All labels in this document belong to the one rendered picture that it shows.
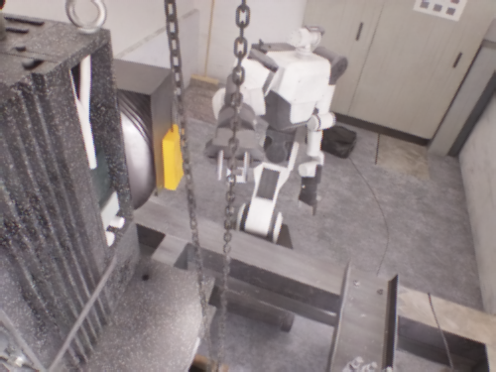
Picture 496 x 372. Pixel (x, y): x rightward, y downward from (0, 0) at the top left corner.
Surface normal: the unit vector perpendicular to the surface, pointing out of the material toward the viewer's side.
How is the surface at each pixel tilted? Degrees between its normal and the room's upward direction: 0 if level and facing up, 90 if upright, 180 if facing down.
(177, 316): 0
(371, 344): 0
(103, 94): 90
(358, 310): 0
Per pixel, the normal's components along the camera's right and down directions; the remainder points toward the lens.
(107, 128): -0.20, 0.65
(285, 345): 0.11, -0.73
